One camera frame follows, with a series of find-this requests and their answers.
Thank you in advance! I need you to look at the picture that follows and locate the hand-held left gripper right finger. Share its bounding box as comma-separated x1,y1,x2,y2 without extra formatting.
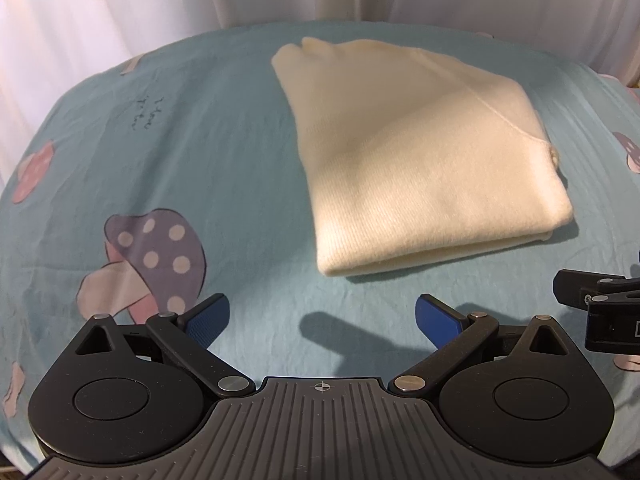
392,294,572,397

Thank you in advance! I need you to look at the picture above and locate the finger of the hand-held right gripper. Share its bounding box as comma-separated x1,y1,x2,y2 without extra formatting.
553,269,640,307

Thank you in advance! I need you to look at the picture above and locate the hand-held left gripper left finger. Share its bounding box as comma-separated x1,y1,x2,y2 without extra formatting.
72,294,256,397

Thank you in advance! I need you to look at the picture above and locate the cream knit sweater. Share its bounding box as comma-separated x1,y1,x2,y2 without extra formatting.
271,36,575,278

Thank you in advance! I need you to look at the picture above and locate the teal mushroom print bed sheet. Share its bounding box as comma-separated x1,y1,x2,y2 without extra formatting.
0,20,640,476

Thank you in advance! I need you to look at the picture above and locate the white sheer curtain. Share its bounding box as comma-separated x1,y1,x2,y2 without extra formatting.
0,0,640,128

